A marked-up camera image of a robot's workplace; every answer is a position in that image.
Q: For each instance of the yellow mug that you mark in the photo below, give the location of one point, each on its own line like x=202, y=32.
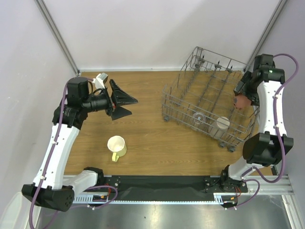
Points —
x=117, y=146

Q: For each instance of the pink patterned mug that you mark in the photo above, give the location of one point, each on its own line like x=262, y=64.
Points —
x=240, y=102

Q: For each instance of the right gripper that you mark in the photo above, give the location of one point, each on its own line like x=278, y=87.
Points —
x=241, y=84

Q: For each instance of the grey cable duct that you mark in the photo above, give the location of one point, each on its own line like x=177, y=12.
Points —
x=205, y=199

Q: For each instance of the grey wire dish rack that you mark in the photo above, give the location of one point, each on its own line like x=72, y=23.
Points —
x=206, y=84

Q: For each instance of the clear plastic cup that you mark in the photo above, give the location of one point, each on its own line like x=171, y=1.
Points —
x=198, y=121

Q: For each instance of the beige plastic cup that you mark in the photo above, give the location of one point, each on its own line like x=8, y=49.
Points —
x=219, y=127

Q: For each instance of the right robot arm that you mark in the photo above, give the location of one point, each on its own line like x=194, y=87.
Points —
x=263, y=87

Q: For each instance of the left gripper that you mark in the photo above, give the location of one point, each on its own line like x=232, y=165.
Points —
x=120, y=98

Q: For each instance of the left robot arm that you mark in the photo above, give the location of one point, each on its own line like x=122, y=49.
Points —
x=80, y=96

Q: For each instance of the left aluminium frame post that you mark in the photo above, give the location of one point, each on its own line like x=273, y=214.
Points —
x=57, y=35

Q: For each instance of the right aluminium frame post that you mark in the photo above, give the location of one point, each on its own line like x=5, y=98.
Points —
x=273, y=19

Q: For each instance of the aluminium frame post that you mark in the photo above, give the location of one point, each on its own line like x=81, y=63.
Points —
x=57, y=35
x=273, y=19

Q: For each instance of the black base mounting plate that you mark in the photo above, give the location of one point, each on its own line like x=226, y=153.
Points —
x=208, y=184

